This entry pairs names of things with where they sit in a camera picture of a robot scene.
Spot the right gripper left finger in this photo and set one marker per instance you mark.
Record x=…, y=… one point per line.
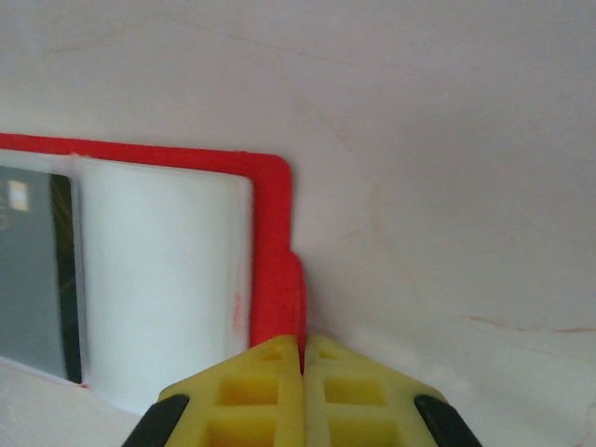
x=261, y=396

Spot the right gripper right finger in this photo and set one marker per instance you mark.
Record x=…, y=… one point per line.
x=354, y=396

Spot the red card holder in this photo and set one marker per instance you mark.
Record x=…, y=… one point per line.
x=274, y=209

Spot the black credit card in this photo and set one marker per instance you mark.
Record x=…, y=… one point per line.
x=28, y=279

